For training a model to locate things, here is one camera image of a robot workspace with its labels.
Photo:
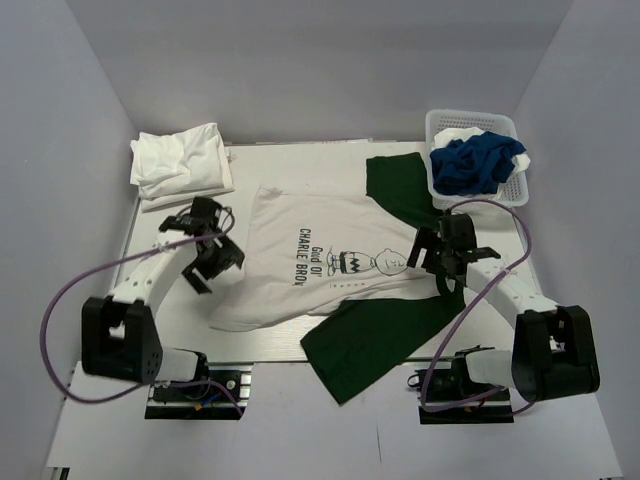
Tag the blue t-shirt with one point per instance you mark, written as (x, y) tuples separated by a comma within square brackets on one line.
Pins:
[(475, 160)]

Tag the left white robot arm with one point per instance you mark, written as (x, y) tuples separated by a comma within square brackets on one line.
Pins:
[(119, 338)]

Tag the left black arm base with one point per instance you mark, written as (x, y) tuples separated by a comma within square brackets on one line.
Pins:
[(203, 403)]

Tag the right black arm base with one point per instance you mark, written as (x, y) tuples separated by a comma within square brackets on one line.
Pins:
[(495, 409)]

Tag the folded white t-shirt stack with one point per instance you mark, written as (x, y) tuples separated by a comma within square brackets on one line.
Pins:
[(175, 168)]

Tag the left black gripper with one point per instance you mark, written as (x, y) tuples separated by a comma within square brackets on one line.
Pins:
[(229, 255)]

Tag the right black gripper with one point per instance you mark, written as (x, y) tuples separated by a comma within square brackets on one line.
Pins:
[(427, 239)]

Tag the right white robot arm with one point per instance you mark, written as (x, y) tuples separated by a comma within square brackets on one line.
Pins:
[(553, 355)]

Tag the white and green raglan t-shirt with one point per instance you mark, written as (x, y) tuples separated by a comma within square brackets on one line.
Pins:
[(344, 259)]

